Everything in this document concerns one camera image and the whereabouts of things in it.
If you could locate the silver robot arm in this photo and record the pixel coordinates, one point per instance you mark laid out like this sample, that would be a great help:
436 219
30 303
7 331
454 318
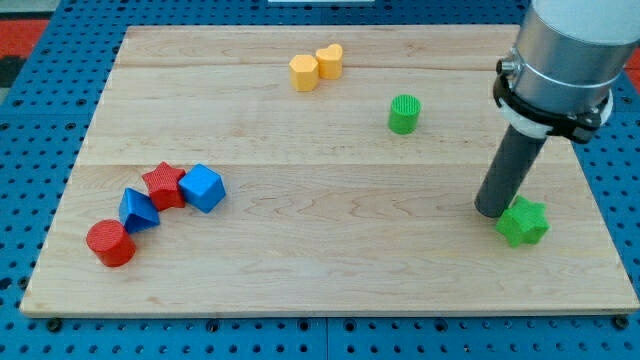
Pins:
557 77

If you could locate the light wooden board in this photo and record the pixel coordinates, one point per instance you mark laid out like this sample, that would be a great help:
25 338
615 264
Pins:
327 213

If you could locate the green cylinder block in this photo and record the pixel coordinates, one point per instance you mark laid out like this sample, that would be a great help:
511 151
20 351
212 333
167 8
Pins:
404 114

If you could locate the yellow hexagon block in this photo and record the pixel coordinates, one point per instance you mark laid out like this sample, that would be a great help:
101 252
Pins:
304 73

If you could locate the blue cube block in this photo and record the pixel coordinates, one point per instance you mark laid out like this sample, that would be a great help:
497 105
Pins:
203 188

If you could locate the yellow heart block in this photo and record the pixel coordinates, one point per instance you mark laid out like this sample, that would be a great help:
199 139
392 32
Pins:
330 61

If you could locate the red star block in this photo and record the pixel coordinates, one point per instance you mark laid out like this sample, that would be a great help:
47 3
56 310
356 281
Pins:
163 186

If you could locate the blue triangle block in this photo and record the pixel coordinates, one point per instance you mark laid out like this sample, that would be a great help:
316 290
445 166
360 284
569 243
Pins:
137 212

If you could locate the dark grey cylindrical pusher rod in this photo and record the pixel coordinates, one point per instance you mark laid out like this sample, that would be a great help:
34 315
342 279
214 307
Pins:
510 165

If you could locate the green star block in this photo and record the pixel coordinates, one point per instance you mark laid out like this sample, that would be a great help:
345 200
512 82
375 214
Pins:
524 222

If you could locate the red cylinder block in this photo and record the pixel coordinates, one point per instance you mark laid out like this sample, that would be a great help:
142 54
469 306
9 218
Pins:
111 243

